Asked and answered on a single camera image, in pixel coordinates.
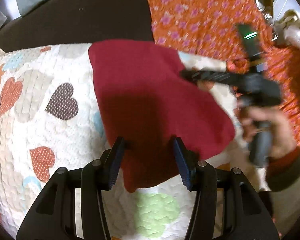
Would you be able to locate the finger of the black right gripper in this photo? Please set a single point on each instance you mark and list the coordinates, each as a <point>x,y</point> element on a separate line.
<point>194,76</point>

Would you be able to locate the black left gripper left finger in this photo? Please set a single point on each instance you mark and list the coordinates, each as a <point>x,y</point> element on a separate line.
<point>52,215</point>

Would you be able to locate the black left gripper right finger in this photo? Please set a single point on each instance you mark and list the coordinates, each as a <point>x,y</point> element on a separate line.
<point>244,215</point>

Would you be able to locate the dark red long-sleeve shirt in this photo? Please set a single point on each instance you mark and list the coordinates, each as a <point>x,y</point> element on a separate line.
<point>142,98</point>

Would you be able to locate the right hand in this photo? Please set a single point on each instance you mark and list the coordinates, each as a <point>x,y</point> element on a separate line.
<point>283,141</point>

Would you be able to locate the orange floral fabric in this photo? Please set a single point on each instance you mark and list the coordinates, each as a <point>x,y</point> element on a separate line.
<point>208,28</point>

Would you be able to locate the cream crumpled cloth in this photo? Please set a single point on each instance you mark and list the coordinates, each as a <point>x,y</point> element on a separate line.
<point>288,26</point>

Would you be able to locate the heart-patterned quilted bedspread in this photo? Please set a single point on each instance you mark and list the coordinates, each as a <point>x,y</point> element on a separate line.
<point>49,118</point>

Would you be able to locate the black cushion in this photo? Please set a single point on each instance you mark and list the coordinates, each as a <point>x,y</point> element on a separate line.
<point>78,21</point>

